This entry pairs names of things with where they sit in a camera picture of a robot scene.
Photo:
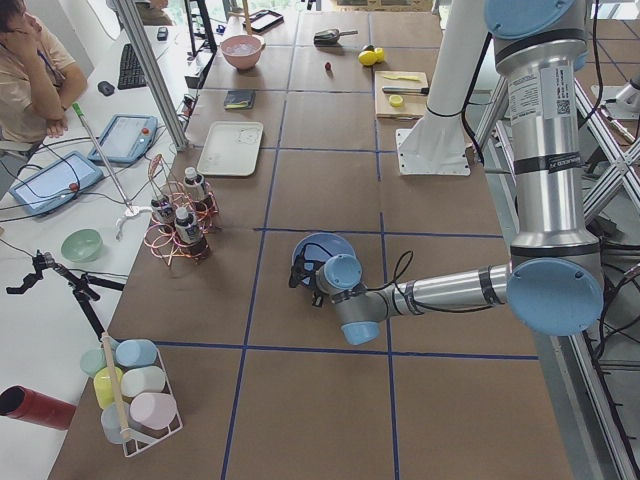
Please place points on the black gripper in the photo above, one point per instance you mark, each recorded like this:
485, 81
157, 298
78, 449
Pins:
312, 274

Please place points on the blue plastic plate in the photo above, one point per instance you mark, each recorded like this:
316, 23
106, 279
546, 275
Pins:
322, 246

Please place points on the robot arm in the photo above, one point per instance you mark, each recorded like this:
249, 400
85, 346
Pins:
553, 281

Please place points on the tea bottle front left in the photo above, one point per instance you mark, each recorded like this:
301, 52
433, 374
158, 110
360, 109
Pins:
190, 234

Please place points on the tea bottle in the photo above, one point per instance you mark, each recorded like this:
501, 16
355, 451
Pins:
190, 234
163, 213
195, 185

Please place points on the tea bottle right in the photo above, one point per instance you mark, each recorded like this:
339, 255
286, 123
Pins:
195, 185

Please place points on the cream bear tray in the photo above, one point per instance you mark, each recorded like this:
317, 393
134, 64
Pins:
231, 149

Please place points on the tea bottle middle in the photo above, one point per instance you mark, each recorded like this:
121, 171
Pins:
163, 213

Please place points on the white grabber stick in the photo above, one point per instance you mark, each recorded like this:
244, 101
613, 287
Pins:
131, 211

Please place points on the white plastic cup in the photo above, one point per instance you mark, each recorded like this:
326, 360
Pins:
141, 380

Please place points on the half lemon slice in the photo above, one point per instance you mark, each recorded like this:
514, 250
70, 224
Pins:
396, 101

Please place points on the wooden cutting board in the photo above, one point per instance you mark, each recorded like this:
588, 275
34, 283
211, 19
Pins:
414, 105

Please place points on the pink plastic cup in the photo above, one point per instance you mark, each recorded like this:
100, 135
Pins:
153, 409

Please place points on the blue teach pendant far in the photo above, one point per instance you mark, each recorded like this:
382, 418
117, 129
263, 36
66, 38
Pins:
127, 137

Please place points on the blue teach pendant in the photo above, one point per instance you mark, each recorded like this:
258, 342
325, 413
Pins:
55, 185
127, 137

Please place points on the green bowl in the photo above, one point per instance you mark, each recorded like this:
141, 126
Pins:
82, 246

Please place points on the yellow plastic knife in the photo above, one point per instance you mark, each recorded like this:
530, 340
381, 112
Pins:
412, 78

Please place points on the yellow lemon large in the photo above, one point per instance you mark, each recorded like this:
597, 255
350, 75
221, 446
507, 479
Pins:
368, 58

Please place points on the pink bowl with ice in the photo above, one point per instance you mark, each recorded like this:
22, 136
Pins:
242, 51

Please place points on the yellow plastic cup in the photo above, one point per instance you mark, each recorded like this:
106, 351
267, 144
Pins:
103, 388

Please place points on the mint plastic cup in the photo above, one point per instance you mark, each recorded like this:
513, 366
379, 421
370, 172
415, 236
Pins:
93, 361

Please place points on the yellow lemon small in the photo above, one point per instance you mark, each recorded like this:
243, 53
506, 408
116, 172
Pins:
380, 54

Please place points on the metal ice scoop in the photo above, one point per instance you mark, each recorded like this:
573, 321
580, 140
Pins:
331, 36

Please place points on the light blue plastic cup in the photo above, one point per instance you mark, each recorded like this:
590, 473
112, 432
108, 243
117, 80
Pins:
111, 426

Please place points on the blue teach pendant near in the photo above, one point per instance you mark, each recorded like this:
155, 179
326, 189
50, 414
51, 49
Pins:
55, 185

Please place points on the black keyboard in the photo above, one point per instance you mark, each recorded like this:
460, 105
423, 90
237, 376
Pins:
131, 74

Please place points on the black computer mouse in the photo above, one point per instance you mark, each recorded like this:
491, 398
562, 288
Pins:
105, 88

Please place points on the wooden paper towel stand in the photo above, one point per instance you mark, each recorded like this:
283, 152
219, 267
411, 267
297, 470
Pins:
246, 13

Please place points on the red cylinder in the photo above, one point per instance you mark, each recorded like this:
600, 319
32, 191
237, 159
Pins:
21, 403

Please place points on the seated person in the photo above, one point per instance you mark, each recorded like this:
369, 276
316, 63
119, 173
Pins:
40, 80

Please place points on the copper wire bottle rack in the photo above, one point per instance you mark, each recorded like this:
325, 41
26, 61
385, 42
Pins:
164, 246

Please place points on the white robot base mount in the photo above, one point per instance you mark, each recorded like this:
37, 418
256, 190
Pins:
436, 143

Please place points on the steel knife handle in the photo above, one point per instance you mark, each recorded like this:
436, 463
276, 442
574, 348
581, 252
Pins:
405, 91

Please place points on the white wire cup rack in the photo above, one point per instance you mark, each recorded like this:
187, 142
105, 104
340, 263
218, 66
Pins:
137, 438

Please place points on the black camera tripod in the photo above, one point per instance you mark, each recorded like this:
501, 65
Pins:
81, 286

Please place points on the aluminium frame post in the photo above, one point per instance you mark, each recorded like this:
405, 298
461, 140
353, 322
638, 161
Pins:
138, 38

